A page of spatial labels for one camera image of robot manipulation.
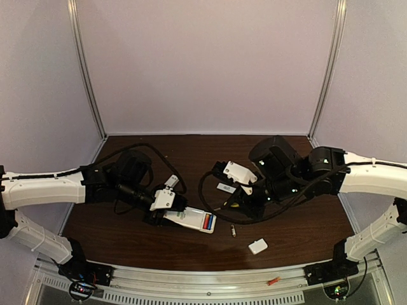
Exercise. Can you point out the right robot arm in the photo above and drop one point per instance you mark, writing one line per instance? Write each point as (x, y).
(282, 174)

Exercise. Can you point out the slim white remote control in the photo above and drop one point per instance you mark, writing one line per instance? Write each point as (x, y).
(172, 181)

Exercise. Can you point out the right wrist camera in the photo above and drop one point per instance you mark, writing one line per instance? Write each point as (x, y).
(231, 172)

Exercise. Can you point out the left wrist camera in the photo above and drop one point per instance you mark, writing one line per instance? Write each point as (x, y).
(167, 199)

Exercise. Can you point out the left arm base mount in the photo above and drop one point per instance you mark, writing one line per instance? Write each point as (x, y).
(85, 278)

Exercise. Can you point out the gold white battery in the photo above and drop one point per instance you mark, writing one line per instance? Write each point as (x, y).
(233, 231)

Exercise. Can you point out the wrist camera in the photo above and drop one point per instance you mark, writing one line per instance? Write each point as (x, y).
(167, 199)
(231, 172)

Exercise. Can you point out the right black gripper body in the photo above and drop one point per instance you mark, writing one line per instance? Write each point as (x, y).
(243, 199)

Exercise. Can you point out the left aluminium frame post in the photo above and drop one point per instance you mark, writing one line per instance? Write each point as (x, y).
(72, 7)

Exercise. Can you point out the yellow handled screwdriver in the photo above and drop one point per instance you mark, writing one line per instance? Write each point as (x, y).
(227, 206)

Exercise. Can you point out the aluminium frame post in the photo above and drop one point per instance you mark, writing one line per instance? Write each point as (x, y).
(72, 7)
(334, 49)

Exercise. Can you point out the white air conditioner remote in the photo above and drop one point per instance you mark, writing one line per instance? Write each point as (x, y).
(190, 218)

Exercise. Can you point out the red battery in remote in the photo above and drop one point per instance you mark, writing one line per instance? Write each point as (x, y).
(206, 223)

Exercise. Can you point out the red yellow battery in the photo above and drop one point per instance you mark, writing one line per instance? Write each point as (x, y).
(275, 280)

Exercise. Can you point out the right aluminium frame post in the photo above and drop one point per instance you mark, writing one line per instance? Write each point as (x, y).
(334, 49)

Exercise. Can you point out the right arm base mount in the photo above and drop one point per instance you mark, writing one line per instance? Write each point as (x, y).
(334, 278)

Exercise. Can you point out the small white battery cover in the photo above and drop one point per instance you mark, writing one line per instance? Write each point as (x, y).
(258, 246)

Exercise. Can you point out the curved aluminium front rail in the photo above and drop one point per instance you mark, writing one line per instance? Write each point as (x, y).
(149, 286)

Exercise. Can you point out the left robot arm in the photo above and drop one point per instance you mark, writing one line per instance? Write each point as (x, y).
(118, 181)

